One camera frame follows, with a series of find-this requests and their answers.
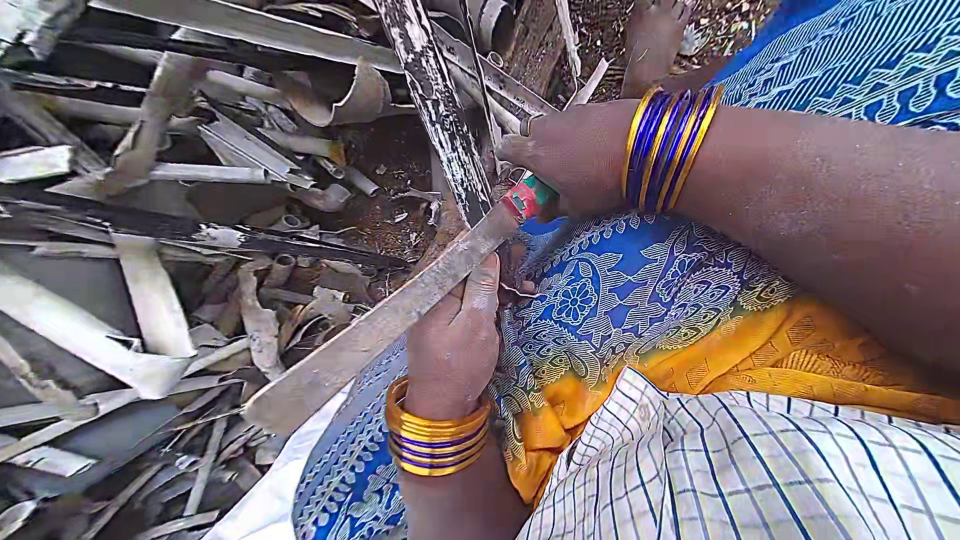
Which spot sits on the person's right fingers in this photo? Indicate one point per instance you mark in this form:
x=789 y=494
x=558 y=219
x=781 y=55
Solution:
x=525 y=150

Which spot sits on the person's right hand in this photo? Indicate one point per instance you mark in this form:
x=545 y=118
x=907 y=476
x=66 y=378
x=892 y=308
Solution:
x=592 y=146

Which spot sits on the person's left thumb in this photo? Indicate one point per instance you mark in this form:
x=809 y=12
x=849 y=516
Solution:
x=481 y=283

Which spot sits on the person's legs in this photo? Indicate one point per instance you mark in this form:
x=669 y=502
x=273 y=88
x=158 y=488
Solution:
x=622 y=285

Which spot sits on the white cloth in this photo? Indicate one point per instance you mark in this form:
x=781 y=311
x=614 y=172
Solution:
x=274 y=495

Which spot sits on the person's left fingers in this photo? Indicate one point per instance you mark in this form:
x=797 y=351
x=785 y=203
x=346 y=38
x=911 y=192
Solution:
x=442 y=309

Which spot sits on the pile of bark strips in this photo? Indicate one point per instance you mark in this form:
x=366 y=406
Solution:
x=157 y=285

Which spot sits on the black and white bark stick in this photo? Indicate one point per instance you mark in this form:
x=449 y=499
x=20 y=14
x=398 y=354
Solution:
x=442 y=97

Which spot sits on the person's body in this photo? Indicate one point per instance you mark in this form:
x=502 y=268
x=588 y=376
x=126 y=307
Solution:
x=735 y=465

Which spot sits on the brown wooden log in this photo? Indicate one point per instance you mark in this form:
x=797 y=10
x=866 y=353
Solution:
x=536 y=49

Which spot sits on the person's left hand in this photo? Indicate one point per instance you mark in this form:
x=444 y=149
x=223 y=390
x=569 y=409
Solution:
x=452 y=352

